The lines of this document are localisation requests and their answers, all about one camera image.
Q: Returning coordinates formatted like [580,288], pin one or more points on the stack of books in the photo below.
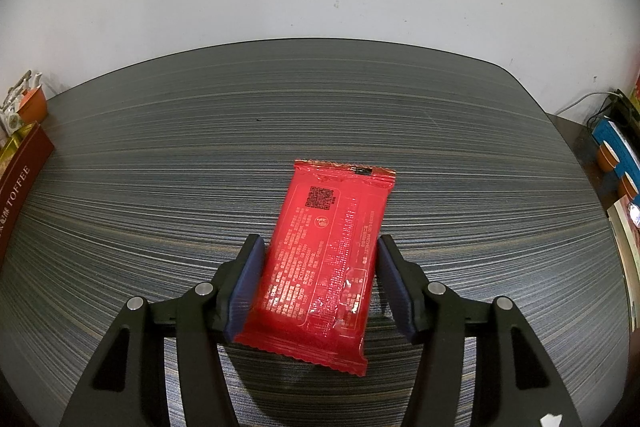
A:
[627,232]

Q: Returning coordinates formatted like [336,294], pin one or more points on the patterned ceramic teapot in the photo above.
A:
[12,119]

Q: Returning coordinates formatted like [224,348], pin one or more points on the red snack packet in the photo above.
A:
[320,257]

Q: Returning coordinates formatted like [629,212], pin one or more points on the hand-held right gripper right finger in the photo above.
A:
[395,292]

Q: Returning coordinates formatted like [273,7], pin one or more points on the blue box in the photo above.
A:
[620,142]

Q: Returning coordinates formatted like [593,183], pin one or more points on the red tin box gold interior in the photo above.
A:
[20,187]

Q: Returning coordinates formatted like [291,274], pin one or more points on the brown clay teacup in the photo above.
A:
[627,187]
[607,154]

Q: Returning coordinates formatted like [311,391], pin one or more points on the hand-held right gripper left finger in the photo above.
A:
[245,287]

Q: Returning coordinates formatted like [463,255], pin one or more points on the orange teacup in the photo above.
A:
[35,107]

